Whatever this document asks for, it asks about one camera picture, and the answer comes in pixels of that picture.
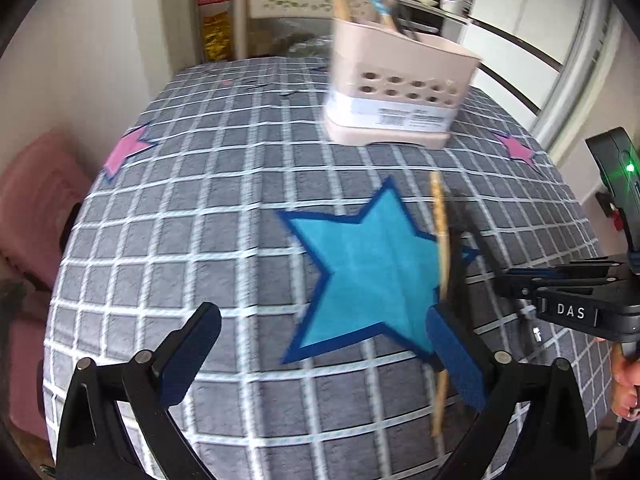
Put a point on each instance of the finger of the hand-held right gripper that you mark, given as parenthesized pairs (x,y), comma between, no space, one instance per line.
(515,290)
(560,272)

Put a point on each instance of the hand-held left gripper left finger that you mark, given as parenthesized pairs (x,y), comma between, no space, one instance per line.
(185,360)

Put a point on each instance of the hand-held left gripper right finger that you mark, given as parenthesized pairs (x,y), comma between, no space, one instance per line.
(455,360)

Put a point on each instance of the grey translucent spoon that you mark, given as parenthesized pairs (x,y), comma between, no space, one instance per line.
(462,230)

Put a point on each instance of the beige plastic utensil holder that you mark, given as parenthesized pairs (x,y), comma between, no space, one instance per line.
(400,90)

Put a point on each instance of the person's right hand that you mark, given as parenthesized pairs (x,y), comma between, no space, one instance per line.
(629,385)

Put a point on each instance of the grey checked tablecloth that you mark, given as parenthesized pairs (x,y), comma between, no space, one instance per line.
(225,260)

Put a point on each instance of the blue star patch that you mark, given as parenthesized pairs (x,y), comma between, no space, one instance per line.
(365,270)

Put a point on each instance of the pink star patch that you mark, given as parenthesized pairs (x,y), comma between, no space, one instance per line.
(517,149)
(125,152)

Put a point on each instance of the pink plastic stool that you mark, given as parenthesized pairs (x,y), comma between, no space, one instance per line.
(35,200)

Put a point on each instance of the white refrigerator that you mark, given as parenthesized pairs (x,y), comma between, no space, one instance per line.
(525,15)

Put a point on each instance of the black built-in oven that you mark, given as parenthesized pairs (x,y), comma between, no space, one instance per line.
(432,22)

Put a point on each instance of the white rice cooker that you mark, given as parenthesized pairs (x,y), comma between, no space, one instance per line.
(456,5)

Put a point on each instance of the clear plastic bag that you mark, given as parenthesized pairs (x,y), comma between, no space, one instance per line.
(305,45)

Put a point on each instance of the yellow package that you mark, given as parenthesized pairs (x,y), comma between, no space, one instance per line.
(216,35)

